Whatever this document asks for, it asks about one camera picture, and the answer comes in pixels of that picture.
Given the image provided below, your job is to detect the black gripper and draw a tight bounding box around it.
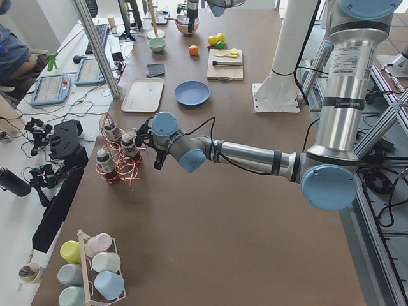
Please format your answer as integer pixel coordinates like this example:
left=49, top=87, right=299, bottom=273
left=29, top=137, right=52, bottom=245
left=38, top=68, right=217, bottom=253
left=186, top=0, right=198, bottom=34
left=154, top=148, right=169, bottom=170

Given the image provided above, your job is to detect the blue plate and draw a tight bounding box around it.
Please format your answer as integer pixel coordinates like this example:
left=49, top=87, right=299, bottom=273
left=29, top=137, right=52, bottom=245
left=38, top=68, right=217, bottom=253
left=174, top=80, right=210, bottom=106

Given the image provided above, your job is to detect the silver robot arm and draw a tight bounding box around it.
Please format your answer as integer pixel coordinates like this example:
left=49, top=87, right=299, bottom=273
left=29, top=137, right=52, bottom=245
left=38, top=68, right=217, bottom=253
left=152, top=1, right=399, bottom=211
left=187, top=0, right=245, bottom=35

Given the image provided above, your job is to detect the pink ice bowl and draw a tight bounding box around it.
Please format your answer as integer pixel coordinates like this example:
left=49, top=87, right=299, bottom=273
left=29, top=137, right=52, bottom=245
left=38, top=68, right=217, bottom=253
left=175, top=15, right=200, bottom=36

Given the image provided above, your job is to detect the orange mandarin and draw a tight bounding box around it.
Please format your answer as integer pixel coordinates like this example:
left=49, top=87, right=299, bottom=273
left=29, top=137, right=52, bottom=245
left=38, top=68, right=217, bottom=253
left=188, top=45, right=199, bottom=56

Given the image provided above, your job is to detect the whole yellow lemon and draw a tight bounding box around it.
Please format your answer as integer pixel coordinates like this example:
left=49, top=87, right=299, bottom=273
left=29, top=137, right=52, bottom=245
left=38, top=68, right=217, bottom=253
left=208, top=36, right=219, bottom=46
left=216, top=33, right=226, bottom=42

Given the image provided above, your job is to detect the green lime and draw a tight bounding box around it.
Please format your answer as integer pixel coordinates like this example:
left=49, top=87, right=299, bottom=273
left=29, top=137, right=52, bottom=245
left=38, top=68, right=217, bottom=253
left=215, top=41, right=225, bottom=49

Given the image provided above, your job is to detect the wooden cup stand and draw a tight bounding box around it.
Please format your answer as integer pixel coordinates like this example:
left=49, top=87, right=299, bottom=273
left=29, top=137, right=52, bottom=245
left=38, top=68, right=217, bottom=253
left=144, top=0, right=166, bottom=40

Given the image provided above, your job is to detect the mint green bowl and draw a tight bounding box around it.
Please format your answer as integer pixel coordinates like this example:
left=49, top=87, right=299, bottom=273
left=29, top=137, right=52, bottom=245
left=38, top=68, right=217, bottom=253
left=148, top=38, right=166, bottom=52

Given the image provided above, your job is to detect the steel muddler black tip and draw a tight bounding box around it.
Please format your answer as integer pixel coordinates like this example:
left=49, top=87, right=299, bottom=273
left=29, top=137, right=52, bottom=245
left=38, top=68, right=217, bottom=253
left=212, top=61, right=243, bottom=67

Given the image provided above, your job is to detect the lemon half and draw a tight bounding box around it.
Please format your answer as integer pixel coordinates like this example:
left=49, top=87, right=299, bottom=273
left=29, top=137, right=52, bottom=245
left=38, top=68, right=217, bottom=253
left=229, top=48, right=240, bottom=56

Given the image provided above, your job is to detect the grey folded cloth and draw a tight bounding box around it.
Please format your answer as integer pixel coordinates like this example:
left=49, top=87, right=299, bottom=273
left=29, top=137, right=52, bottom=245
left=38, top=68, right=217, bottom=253
left=146, top=63, right=165, bottom=77

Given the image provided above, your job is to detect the tea bottle white cap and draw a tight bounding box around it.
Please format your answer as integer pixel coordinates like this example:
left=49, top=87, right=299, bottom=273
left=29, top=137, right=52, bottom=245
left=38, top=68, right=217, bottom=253
left=96, top=149, right=119, bottom=184

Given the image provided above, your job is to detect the bamboo cutting board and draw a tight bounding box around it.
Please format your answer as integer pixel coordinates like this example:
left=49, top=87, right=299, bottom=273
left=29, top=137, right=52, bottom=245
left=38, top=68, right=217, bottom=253
left=207, top=48, right=244, bottom=81

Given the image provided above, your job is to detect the cream rabbit tray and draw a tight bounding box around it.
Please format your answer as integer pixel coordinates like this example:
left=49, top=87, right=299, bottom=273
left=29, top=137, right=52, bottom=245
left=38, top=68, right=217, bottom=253
left=121, top=78, right=164, bottom=113

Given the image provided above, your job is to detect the black keyboard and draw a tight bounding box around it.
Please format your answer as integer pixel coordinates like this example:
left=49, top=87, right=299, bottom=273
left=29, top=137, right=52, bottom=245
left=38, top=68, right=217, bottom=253
left=85, top=24, right=109, bottom=55

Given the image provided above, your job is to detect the pink cup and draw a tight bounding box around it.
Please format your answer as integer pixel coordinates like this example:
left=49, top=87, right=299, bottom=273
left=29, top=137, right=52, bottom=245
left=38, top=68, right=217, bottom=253
left=85, top=233, right=112, bottom=258

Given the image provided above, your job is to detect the blue teach pendant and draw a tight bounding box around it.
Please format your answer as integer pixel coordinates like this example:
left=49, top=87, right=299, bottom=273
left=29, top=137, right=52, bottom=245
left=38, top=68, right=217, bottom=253
left=30, top=73, right=71, bottom=106
left=74, top=58, right=105, bottom=87

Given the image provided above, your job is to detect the white cup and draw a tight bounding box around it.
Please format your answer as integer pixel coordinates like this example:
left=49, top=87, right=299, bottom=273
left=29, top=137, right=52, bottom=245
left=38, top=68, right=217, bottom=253
left=92, top=252, right=121, bottom=273

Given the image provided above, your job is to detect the yellow cup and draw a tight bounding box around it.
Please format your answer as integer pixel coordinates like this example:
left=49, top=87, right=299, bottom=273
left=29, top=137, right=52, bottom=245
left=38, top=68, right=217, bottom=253
left=60, top=240, right=81, bottom=264

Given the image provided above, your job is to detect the light blue cup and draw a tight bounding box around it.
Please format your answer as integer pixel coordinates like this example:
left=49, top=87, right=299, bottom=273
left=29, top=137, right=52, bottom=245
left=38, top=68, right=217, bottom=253
left=94, top=270, right=125, bottom=300

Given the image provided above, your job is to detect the grey cup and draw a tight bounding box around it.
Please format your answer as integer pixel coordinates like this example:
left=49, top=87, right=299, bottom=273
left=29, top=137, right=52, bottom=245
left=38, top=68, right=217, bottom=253
left=57, top=263, right=83, bottom=286

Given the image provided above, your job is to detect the black water bottle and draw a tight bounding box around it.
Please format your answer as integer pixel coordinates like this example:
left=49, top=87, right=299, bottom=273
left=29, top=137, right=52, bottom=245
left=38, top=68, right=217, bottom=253
left=1, top=167, right=31, bottom=197

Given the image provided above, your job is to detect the mint green cup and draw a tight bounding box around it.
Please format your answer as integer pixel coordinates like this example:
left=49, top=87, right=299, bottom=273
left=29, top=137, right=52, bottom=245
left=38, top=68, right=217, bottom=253
left=58, top=286, right=85, bottom=306

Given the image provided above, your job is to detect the seated person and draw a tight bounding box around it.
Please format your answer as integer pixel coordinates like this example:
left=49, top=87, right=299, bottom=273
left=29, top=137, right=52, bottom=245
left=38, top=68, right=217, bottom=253
left=0, top=0, right=39, bottom=87

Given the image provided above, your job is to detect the paper cup with tools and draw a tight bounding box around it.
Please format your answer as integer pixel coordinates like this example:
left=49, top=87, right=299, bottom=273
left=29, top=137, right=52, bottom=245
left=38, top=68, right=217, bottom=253
left=18, top=263, right=45, bottom=284

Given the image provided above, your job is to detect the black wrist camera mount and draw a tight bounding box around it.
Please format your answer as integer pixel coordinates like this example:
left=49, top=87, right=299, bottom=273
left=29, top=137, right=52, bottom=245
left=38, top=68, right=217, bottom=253
left=135, top=117, right=154, bottom=148

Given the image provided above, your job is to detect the copper wire bottle rack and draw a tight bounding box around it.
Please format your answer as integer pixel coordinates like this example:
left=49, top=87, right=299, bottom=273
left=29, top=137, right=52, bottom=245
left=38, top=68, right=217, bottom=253
left=96, top=112, right=143, bottom=186

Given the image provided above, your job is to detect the aluminium frame post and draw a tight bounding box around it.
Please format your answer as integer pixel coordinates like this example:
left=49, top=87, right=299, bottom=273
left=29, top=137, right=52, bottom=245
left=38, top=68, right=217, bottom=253
left=73, top=0, right=120, bottom=98

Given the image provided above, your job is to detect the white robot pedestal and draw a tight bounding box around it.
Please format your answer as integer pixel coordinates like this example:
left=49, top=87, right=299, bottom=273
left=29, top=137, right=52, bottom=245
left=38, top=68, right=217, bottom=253
left=252, top=1, right=320, bottom=113

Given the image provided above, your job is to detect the white wire cup rack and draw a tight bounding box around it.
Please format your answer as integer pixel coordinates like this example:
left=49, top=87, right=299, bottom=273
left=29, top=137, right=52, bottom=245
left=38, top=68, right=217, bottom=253
left=77, top=229, right=127, bottom=305

